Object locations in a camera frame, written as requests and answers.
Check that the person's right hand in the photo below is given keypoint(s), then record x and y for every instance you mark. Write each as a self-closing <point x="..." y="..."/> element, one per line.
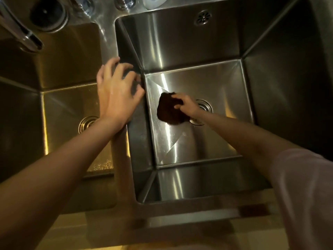
<point x="190" y="108"/>

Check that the person's left hand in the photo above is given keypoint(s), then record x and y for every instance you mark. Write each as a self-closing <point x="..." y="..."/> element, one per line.
<point x="117" y="101"/>

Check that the dark brown cleaning cloth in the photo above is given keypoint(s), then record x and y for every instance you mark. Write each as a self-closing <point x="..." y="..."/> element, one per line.
<point x="167" y="111"/>

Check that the stainless steel sink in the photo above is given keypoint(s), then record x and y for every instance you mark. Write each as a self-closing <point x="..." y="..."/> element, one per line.
<point x="182" y="44"/>

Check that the person's left forearm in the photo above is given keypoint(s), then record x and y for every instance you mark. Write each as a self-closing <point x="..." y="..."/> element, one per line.
<point x="52" y="179"/>

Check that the person's right forearm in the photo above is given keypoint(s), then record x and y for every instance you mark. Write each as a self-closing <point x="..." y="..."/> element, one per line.
<point x="247" y="140"/>

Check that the round steel sink drain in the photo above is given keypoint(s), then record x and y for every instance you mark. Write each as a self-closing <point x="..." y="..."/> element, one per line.
<point x="87" y="123"/>
<point x="205" y="105"/>

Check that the chrome faucet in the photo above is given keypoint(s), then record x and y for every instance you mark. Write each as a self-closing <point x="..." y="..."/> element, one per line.
<point x="28" y="39"/>

